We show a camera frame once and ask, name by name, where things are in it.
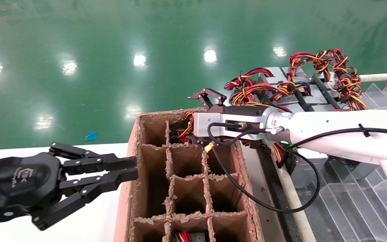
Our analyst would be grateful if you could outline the grey metal shelf edge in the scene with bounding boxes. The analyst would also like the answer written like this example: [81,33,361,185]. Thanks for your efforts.
[241,145,285,242]

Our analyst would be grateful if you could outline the black rail strip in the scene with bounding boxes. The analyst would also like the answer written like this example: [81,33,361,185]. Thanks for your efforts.
[257,148,298,242]

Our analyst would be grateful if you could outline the brown cardboard divider box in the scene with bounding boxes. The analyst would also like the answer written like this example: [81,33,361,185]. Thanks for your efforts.
[114,108,264,242]

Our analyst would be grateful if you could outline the transparent acrylic rack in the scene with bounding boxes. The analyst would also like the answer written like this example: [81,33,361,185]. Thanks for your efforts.
[309,81,387,242]

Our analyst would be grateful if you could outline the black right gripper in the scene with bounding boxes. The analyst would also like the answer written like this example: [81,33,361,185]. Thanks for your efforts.
[187,88,270,147]

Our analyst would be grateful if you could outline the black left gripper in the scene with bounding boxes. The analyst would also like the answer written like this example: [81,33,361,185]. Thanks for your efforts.
[0,142,138,231]

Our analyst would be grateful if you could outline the white round pole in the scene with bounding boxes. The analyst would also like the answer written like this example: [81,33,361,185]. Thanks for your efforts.
[360,72,387,83]

